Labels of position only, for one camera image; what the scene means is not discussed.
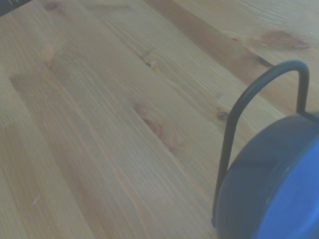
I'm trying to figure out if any blue ceramic bowl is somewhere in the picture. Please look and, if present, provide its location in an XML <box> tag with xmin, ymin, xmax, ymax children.
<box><xmin>214</xmin><ymin>111</ymin><xmax>319</xmax><ymax>239</ymax></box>

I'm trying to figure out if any black wire bowl rack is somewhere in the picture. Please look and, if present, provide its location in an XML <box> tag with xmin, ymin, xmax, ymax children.
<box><xmin>210</xmin><ymin>60</ymin><xmax>310</xmax><ymax>229</ymax></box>

